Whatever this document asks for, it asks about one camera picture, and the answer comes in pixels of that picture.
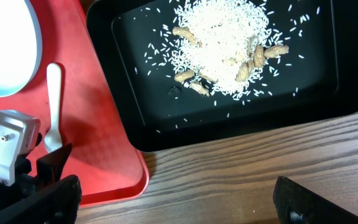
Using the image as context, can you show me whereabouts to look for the black rectangular tray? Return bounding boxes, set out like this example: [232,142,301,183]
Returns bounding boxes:
[86,1,358,152]

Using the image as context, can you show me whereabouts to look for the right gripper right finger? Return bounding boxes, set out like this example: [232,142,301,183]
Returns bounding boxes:
[273,176,358,224]

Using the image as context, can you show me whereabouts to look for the red plastic serving tray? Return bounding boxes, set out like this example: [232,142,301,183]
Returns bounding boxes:
[0,0,149,206]

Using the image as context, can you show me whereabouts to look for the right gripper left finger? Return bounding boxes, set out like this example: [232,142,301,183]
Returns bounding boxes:
[0,175,82,224]

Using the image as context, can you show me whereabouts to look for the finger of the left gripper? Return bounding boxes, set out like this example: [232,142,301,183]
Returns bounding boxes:
[35,143,72,190]

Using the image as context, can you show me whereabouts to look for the rice and food scraps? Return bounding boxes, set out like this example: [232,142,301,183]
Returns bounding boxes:
[134,0,321,134]

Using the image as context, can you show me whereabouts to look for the white plastic spoon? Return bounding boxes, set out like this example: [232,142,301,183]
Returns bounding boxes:
[44,63,63,153]

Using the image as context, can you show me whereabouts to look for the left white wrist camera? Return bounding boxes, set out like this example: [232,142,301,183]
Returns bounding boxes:
[0,110,40,186]

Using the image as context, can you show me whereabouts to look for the light blue round plate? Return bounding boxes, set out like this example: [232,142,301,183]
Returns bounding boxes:
[0,0,42,97]

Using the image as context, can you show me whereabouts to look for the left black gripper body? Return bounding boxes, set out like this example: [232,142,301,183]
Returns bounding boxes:
[0,155,42,211]

